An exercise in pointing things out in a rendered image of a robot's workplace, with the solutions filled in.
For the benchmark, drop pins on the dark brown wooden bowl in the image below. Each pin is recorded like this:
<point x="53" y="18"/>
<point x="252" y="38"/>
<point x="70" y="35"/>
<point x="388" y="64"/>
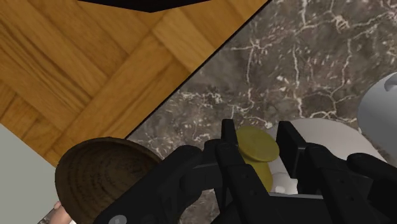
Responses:
<point x="99" y="176"/>

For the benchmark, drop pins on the pale grey rounded vessel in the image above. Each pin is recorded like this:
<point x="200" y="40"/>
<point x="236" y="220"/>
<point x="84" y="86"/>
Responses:
<point x="378" y="118"/>

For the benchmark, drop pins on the yellow mushroom-shaped object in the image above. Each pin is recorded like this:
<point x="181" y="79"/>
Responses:
<point x="257" y="144"/>

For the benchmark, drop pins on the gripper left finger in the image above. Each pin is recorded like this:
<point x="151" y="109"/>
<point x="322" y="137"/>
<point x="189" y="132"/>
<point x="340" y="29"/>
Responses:
<point x="186" y="186"/>

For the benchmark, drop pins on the white plate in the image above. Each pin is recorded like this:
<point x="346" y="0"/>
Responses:
<point x="335" y="136"/>

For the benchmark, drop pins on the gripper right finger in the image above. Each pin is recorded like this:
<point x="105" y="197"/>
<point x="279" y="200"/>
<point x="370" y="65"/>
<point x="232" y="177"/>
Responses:
<point x="335" y="186"/>

